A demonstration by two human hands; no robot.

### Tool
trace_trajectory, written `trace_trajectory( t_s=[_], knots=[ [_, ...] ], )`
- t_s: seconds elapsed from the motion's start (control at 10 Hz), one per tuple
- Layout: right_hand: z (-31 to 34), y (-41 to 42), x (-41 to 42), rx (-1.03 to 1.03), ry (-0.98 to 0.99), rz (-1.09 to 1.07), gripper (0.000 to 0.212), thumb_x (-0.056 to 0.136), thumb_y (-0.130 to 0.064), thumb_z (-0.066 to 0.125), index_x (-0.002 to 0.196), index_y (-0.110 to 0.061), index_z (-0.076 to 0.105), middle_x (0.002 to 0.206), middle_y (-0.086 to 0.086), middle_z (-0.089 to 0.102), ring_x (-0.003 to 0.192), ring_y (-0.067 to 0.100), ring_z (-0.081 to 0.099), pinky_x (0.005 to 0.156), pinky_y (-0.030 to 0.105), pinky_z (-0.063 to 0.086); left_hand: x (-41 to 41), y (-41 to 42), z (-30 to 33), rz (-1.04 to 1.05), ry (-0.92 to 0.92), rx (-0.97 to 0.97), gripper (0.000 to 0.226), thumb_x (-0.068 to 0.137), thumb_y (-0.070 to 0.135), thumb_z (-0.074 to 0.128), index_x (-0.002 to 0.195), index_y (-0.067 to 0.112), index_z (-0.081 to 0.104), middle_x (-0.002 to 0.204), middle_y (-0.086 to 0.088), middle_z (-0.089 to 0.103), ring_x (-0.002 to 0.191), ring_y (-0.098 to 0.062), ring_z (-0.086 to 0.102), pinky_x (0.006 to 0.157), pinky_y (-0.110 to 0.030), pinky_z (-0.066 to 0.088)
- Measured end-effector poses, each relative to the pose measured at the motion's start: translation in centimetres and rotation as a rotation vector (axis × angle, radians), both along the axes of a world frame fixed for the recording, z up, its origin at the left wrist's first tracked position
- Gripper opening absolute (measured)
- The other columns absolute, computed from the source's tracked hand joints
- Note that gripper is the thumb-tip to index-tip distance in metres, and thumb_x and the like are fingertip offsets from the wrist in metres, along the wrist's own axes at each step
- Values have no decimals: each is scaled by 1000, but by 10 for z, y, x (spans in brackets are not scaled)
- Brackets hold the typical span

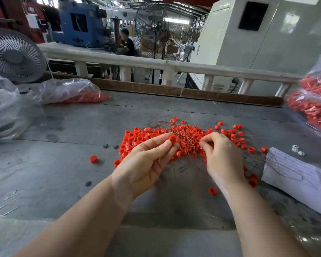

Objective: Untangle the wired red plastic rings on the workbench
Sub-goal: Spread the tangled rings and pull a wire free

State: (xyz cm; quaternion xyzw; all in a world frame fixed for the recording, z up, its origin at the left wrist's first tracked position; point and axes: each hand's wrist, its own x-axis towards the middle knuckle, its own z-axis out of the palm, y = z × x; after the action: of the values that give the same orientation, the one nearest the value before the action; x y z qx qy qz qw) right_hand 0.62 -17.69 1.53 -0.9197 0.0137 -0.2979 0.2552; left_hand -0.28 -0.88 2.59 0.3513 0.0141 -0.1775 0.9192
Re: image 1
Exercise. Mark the person's right hand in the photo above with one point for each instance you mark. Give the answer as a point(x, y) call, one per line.
point(224, 160)

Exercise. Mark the person's left hand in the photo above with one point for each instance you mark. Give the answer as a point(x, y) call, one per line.
point(139, 166)

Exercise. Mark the pile of red plastic rings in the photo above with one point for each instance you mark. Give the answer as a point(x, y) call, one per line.
point(190, 137)

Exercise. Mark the person's right forearm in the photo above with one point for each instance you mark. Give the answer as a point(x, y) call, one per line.
point(267, 222)

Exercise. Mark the person's left forearm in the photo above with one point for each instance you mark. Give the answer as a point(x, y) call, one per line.
point(75, 224)

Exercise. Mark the small clear plastic piece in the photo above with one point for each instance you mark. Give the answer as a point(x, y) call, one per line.
point(295, 148)
point(301, 153)

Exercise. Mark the white paper sheet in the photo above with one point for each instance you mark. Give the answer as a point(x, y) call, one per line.
point(298, 182)

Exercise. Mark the brown wooden board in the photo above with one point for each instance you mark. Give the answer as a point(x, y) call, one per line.
point(152, 88)

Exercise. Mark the large clear bag red pieces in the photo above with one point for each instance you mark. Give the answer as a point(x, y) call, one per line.
point(310, 103)

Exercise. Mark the clear bag with red pieces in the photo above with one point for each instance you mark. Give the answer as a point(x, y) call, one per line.
point(65, 91)

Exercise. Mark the white metal railing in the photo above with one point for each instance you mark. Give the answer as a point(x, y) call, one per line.
point(127, 59)

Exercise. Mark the large grey machine cabinet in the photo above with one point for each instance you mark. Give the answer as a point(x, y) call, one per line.
point(291, 41)

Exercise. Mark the blue industrial machine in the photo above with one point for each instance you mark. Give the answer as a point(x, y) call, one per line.
point(91, 30)

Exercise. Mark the crumpled clear plastic bag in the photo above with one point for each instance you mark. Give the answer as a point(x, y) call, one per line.
point(1, 107)

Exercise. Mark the white desk fan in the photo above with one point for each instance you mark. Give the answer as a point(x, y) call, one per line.
point(14, 56)

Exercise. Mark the red industrial machine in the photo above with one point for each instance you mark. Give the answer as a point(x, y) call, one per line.
point(14, 15)

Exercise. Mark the black pedestal fan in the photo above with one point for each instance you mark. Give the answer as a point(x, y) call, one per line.
point(163, 35)

